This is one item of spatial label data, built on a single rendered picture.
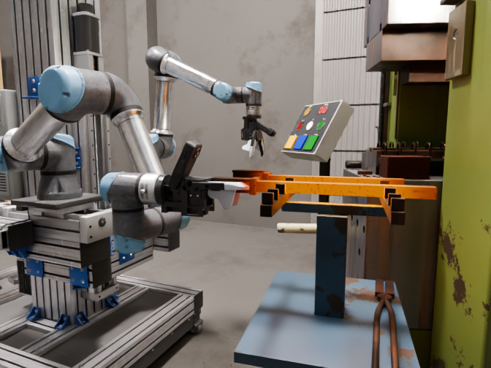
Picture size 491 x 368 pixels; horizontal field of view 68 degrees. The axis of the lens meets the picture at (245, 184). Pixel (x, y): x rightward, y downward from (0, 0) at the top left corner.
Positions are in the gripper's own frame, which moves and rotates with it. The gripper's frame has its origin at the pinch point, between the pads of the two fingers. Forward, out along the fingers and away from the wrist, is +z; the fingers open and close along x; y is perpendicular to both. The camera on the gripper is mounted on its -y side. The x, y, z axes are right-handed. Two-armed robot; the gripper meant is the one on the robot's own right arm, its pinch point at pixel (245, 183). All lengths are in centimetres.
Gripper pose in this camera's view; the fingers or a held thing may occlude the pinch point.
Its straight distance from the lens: 79.6
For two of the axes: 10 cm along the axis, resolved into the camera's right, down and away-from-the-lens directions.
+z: 9.6, 0.4, -2.8
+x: -2.8, 1.2, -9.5
